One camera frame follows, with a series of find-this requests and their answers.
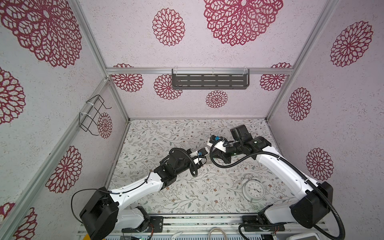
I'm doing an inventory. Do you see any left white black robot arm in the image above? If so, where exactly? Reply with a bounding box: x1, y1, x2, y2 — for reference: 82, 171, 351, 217
79, 147, 209, 240

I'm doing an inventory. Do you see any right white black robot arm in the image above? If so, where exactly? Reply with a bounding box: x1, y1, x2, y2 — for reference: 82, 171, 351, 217
208, 125, 338, 229

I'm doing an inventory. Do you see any white round alarm clock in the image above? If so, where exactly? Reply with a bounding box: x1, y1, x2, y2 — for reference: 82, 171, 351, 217
242, 174, 266, 203

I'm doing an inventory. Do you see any white device at bottom edge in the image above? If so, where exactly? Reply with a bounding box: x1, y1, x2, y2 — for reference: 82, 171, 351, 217
287, 233, 320, 240

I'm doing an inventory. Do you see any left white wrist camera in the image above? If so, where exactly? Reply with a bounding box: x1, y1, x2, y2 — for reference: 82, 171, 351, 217
190, 148, 209, 159

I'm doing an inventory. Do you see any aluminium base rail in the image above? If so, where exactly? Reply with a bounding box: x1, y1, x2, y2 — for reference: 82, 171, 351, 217
77, 212, 328, 236

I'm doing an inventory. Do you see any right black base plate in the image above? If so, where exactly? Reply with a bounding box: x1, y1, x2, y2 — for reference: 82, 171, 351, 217
242, 215, 286, 232

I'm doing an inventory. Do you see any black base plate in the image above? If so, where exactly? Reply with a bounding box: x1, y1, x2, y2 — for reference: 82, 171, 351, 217
242, 215, 286, 232
122, 216, 164, 234

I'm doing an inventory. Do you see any white cable loop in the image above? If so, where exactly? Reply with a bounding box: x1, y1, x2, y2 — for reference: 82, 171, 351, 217
207, 227, 228, 240

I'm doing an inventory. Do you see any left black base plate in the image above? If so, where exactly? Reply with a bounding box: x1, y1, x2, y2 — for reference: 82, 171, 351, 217
122, 216, 164, 234

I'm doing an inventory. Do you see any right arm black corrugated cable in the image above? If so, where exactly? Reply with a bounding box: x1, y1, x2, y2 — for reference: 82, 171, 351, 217
209, 140, 346, 240

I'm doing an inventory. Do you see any dark grey wall shelf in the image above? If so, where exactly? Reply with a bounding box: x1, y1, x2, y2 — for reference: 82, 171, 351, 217
171, 69, 250, 90

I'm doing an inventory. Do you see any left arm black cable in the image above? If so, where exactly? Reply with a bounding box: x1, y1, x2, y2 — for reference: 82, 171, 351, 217
70, 170, 152, 225

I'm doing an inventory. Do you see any black wire wall basket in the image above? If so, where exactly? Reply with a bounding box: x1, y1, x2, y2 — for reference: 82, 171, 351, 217
78, 95, 113, 139

